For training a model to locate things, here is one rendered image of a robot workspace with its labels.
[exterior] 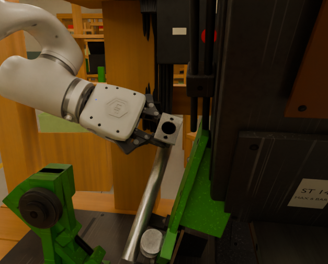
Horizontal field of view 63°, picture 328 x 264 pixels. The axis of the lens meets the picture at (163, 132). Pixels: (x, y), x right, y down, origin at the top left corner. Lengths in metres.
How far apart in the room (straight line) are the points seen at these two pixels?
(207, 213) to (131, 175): 0.45
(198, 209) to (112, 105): 0.24
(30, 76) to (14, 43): 0.43
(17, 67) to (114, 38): 0.30
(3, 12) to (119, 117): 0.23
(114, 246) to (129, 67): 0.47
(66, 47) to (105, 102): 0.14
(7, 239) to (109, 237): 0.29
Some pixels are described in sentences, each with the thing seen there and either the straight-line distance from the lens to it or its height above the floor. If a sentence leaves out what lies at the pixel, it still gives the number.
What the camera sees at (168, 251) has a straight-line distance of 0.44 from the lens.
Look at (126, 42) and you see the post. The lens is 0.76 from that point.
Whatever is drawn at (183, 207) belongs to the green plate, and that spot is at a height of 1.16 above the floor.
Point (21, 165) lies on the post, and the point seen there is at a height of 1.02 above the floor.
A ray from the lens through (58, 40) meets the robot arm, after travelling 0.55.
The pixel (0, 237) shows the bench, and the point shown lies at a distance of 0.92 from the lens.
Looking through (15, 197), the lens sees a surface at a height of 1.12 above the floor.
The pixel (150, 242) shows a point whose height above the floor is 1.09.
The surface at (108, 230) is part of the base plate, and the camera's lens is 0.81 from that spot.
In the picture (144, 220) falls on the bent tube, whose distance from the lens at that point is 0.57.
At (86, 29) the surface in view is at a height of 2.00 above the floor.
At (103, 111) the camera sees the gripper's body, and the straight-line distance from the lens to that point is 0.49.
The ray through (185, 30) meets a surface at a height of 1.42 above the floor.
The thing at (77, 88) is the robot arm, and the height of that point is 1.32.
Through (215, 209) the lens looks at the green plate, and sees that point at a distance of 0.43.
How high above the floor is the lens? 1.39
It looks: 18 degrees down
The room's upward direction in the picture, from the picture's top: straight up
